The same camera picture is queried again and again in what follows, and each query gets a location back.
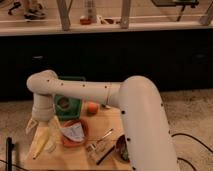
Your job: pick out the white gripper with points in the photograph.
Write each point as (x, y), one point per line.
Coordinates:
(43, 111)

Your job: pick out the yellow banana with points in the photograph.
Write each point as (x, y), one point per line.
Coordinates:
(42, 140)

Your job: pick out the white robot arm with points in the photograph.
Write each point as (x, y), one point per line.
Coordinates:
(144, 120)

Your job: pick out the green paper cup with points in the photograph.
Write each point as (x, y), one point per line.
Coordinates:
(67, 108)

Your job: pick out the white crumpled paper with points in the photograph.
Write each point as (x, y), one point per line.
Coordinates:
(74, 132)

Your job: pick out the orange bowl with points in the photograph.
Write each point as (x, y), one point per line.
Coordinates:
(69, 143)

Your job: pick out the orange fruit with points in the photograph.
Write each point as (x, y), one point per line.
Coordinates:
(92, 108)

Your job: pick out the office chair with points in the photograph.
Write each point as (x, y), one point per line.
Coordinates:
(16, 5)

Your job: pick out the black desk stand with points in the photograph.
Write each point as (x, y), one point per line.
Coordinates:
(175, 3)

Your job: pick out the metal frame post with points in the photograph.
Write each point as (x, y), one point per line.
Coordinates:
(64, 8)
(125, 13)

